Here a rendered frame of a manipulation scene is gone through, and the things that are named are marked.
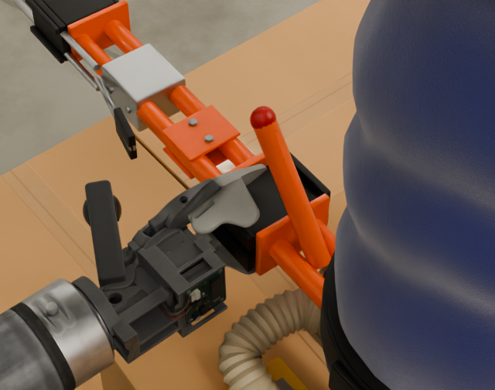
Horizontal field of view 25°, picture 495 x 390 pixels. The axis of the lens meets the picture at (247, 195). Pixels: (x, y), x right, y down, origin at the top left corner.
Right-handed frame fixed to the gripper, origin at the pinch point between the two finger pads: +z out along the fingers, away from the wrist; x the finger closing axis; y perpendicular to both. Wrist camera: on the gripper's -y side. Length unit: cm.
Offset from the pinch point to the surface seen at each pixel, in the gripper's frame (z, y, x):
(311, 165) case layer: 39, -33, -54
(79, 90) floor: 44, -121, -108
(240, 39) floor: 85, -111, -109
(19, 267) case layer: -9, -45, -53
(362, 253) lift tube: -9.5, 23.9, 23.4
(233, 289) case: -3.1, 0.8, -12.7
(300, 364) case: -3.6, 12.0, -12.7
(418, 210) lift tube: -10.4, 28.6, 33.2
